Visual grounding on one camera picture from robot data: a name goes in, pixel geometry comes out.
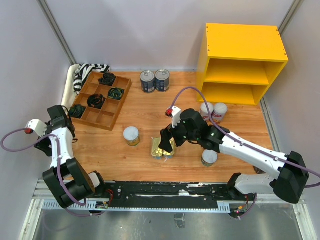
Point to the rolled black belt middle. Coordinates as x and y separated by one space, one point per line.
96 101

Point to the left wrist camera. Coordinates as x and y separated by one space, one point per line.
36 126

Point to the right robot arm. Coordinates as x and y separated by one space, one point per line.
285 175

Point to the blue can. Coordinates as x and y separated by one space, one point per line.
162 80
147 80

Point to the gold rectangular tin left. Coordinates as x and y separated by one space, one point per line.
156 152

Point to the red white can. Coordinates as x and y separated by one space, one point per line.
220 110
206 111

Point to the rolled black belt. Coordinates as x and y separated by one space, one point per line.
107 79
96 101

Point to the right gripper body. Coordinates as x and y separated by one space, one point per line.
193 135

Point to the rolled dark belt bottom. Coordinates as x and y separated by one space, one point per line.
77 111

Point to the yellow can white lid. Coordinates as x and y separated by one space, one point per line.
131 136

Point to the rolled green belt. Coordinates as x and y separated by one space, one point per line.
116 93

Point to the striped cloth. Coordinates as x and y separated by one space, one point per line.
83 71

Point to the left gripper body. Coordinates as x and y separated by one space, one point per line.
48 125

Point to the wooden divided tray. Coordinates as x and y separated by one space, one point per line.
106 117

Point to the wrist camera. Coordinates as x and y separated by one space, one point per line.
36 126
174 113

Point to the rolled black belt top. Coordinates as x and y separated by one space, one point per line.
107 79

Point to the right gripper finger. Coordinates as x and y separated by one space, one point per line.
180 139
165 143

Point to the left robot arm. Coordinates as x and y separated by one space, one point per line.
66 178

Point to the gold rectangular tin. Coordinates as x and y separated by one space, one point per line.
156 152
170 155

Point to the yellow shelf cabinet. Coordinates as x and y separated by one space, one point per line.
238 63

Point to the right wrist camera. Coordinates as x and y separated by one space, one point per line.
174 113

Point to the gold rectangular tin right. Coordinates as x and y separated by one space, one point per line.
170 155

